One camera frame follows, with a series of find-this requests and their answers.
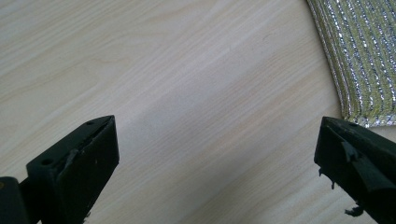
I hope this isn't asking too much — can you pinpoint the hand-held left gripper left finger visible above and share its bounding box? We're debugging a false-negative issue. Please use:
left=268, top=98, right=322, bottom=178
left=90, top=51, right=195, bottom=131
left=19, top=115, right=120, bottom=224

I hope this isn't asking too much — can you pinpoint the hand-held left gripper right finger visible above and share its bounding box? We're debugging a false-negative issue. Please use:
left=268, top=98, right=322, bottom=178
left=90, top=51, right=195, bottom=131
left=313, top=116, right=396, bottom=224

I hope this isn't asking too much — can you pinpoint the green silver striped cloth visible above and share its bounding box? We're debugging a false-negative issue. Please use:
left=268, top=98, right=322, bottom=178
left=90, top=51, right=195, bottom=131
left=306, top=0, right=396, bottom=129

